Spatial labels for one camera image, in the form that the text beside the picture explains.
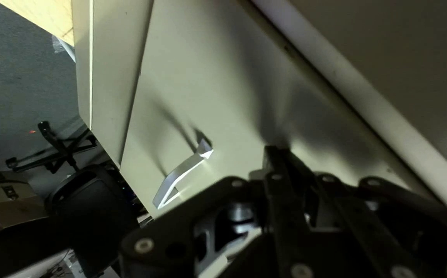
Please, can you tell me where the cardboard box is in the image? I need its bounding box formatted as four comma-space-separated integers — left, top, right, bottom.
0, 173, 48, 229

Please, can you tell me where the beige file cabinet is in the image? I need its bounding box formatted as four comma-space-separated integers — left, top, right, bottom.
71, 0, 447, 219

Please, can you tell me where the wooden desk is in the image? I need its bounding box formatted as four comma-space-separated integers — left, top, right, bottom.
0, 0, 75, 47

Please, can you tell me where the beige cabinet drawer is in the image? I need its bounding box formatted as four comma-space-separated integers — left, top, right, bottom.
120, 0, 447, 219

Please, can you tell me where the silver drawer handle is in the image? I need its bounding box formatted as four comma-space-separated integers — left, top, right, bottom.
153, 140, 214, 210

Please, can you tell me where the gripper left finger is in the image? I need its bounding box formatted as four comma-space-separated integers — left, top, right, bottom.
118, 146, 313, 278

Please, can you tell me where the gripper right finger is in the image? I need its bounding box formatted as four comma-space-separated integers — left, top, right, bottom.
280, 148, 447, 278

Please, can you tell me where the black office chair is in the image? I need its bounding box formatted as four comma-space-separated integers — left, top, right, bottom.
5, 120, 142, 278

